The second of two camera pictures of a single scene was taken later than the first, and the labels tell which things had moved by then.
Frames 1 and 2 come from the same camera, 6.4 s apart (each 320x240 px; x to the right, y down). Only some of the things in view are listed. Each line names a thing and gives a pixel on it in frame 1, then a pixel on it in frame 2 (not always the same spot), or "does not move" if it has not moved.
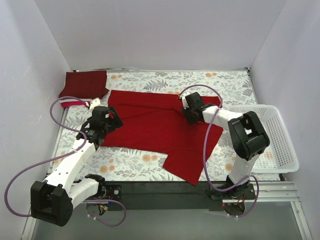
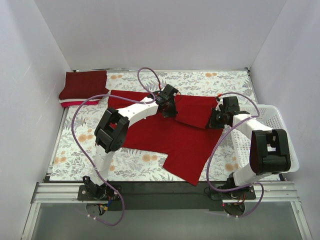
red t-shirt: x=154 y=121 does not move
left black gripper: x=115 y=119 -> x=169 y=110
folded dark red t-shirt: x=86 y=84 does not move
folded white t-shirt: x=74 y=100 does not move
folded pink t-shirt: x=72 y=103 does not move
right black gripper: x=188 y=115 -> x=213 y=122
